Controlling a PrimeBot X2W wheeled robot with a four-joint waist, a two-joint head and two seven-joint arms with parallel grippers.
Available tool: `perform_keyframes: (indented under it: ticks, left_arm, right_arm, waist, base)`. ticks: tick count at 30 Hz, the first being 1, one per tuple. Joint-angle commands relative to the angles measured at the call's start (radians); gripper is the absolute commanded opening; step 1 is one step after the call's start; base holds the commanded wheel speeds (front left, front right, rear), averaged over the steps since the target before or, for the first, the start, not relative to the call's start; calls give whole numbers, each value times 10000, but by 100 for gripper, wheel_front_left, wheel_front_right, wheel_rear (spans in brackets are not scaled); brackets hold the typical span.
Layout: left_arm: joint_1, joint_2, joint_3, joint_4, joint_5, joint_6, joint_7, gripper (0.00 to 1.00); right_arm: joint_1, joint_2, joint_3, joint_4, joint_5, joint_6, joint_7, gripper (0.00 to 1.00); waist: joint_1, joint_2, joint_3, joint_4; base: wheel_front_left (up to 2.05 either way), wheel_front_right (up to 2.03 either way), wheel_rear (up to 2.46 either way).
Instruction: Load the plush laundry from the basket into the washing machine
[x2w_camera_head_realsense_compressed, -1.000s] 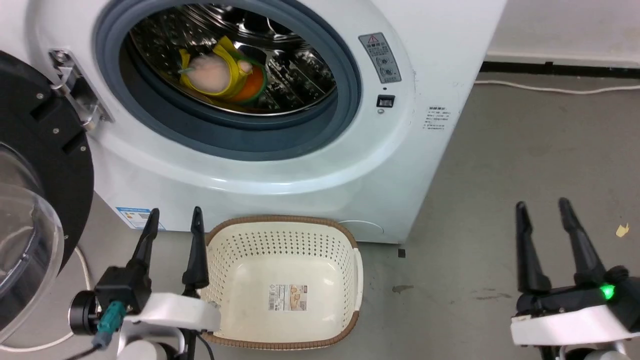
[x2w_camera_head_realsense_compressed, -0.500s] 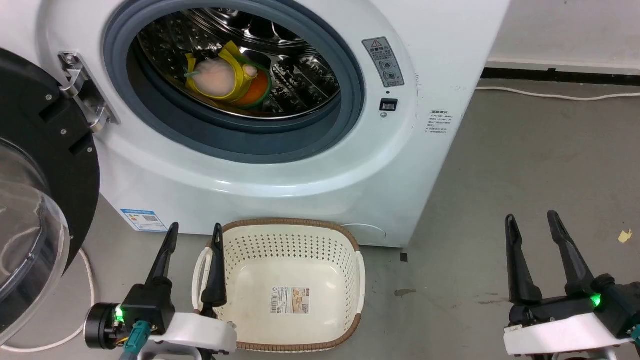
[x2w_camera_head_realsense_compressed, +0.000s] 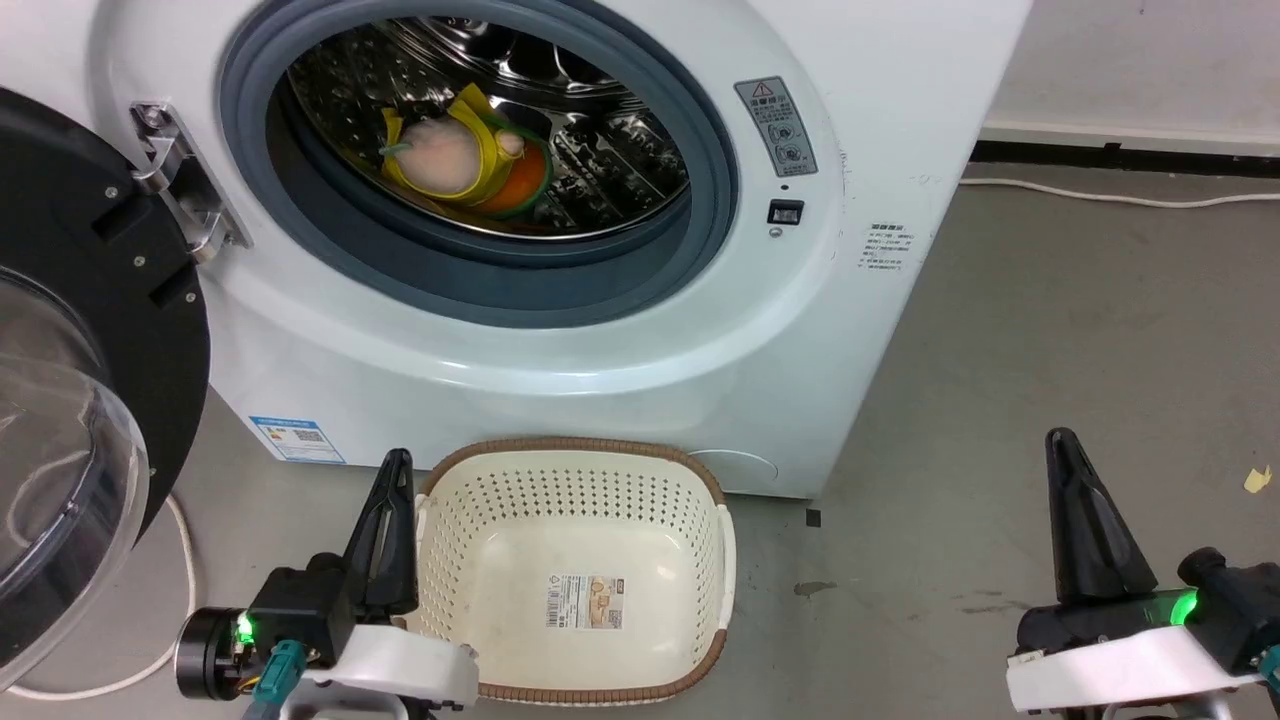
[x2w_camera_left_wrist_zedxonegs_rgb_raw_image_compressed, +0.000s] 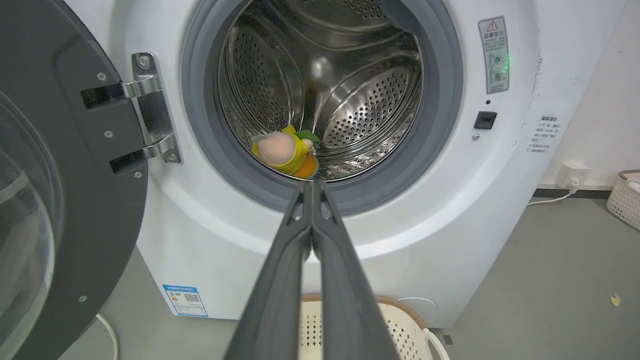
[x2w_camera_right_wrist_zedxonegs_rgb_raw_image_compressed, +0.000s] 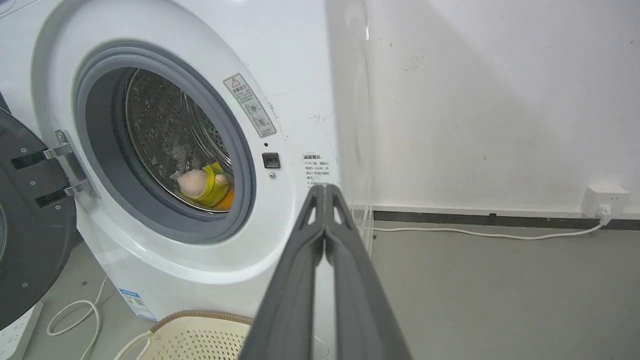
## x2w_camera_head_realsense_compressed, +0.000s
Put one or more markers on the orange plush toy green rim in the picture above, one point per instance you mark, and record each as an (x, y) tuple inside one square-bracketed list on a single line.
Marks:
[(520, 185)]

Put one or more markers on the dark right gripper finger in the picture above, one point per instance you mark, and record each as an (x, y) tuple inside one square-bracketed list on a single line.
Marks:
[(1110, 560), (1068, 530)]

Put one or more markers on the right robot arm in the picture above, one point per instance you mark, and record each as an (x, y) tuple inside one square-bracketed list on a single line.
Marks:
[(1150, 712)]

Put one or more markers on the grey rubber door gasket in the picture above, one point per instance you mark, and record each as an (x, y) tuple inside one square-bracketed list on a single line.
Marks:
[(480, 288)]

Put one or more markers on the yellow paper scrap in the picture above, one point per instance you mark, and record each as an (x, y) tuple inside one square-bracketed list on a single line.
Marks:
[(1257, 480)]

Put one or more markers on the chrome door hinge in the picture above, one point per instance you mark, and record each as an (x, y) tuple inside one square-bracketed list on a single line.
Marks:
[(188, 195)]

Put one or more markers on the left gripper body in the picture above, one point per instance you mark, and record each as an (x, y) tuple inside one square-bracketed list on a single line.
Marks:
[(300, 610)]

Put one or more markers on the black glass washer door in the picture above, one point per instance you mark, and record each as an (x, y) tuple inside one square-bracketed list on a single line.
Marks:
[(100, 250)]

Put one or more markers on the small printed text sticker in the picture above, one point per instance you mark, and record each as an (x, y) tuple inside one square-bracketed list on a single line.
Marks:
[(887, 247)]

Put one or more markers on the white front-load washing machine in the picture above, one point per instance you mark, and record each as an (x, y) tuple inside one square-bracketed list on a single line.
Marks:
[(600, 385)]

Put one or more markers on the round white filter cover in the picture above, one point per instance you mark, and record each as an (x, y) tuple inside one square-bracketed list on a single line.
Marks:
[(745, 468)]

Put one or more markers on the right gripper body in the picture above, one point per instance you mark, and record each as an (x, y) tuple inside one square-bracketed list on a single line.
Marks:
[(1100, 660)]

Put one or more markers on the pink and yellow plush toy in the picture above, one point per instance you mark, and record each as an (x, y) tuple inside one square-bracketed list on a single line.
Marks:
[(445, 155)]

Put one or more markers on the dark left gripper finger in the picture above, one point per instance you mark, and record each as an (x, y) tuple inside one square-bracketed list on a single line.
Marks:
[(375, 560), (405, 560)]

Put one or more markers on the cream perforated laundry basket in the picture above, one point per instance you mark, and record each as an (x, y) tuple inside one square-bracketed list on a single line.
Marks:
[(500, 600)]

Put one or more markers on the steel washer drum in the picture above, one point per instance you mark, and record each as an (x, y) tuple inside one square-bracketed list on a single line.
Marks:
[(610, 110)]

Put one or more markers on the black door latch socket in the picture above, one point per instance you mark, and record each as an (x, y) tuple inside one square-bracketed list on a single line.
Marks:
[(785, 212)]

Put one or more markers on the grey warning label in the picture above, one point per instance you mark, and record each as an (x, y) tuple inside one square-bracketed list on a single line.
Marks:
[(776, 125)]

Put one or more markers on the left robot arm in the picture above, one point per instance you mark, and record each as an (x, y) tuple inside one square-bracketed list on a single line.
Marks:
[(350, 706)]

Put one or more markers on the paper label in basket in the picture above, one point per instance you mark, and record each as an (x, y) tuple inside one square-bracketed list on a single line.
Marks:
[(584, 601)]

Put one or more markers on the black baseboard strip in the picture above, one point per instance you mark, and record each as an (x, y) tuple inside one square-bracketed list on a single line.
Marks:
[(1120, 160)]

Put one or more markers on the blue energy label sticker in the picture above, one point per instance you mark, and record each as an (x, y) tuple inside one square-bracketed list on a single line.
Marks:
[(297, 440)]

